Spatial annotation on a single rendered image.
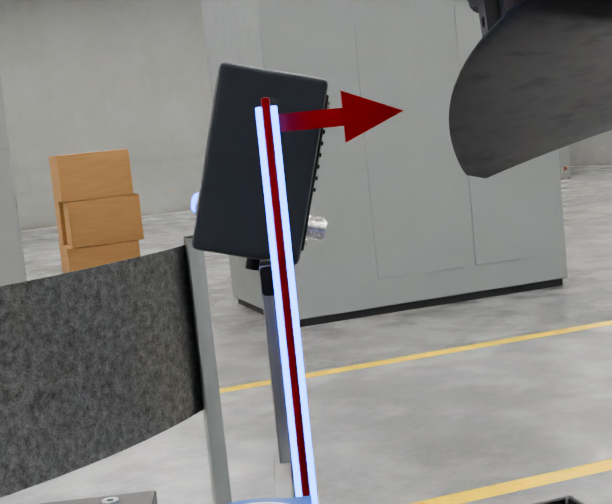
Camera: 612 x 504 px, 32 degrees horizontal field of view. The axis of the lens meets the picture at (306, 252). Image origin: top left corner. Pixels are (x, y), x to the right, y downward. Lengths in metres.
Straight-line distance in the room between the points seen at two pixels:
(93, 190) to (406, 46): 2.86
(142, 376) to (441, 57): 4.89
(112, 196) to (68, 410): 6.29
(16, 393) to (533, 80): 1.74
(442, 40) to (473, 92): 6.49
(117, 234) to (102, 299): 6.20
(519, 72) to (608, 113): 0.10
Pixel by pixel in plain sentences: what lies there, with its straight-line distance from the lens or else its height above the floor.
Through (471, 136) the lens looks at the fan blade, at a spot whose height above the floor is 1.16.
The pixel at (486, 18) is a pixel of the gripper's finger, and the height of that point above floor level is 1.22.
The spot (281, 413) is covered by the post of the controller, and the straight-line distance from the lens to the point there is 1.05.
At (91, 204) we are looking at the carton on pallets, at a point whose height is 0.83.
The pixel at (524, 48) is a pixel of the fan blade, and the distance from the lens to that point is 0.46.
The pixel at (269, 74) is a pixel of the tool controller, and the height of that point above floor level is 1.24.
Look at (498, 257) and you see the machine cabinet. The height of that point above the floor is 0.26.
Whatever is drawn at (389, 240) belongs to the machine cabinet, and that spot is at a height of 0.47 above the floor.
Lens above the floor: 1.17
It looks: 6 degrees down
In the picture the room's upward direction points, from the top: 6 degrees counter-clockwise
